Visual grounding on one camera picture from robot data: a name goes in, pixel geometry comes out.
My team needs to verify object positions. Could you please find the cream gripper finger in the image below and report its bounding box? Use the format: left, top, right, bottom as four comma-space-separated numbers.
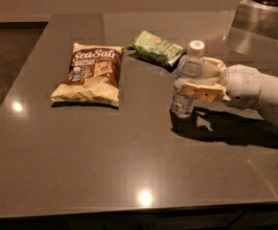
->
181, 82, 231, 103
204, 57, 226, 78

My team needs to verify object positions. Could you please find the green snack bag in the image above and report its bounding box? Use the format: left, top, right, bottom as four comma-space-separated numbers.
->
128, 30, 185, 67

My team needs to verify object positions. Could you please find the blue label plastic water bottle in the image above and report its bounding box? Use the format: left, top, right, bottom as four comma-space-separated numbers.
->
171, 40, 205, 119

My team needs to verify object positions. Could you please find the silver metal dispenser base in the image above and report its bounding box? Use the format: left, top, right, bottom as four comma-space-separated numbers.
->
232, 0, 278, 40

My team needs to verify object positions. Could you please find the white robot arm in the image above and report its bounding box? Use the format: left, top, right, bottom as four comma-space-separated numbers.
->
174, 57, 278, 126

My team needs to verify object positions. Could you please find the brown sea salt chip bag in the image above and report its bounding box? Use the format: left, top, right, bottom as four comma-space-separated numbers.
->
51, 43, 124, 107

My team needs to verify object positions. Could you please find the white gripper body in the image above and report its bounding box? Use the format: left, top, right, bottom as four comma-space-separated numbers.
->
218, 64, 263, 109

